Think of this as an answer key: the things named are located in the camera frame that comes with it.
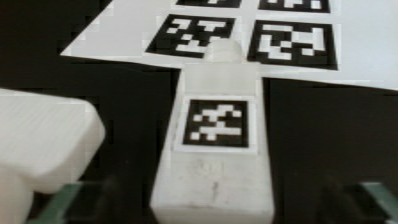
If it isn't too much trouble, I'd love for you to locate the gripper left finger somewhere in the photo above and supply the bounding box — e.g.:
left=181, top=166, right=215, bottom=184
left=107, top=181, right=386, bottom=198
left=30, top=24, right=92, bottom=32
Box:
left=34, top=177, right=123, bottom=224

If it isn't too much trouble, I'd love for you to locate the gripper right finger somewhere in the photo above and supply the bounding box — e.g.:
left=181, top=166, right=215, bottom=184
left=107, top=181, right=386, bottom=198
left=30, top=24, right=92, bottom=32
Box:
left=322, top=177, right=398, bottom=224

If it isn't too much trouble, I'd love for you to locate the white chair leg block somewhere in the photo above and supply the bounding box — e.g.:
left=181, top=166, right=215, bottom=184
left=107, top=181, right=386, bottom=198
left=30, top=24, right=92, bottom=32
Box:
left=149, top=39, right=275, bottom=224

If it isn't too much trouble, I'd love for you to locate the white chair back frame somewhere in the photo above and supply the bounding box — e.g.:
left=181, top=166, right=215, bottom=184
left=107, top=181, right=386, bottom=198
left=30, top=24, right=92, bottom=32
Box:
left=0, top=88, right=105, bottom=224

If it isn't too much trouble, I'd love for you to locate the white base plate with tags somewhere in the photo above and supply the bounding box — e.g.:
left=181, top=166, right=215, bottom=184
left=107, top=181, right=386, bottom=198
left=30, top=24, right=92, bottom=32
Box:
left=62, top=0, right=398, bottom=90

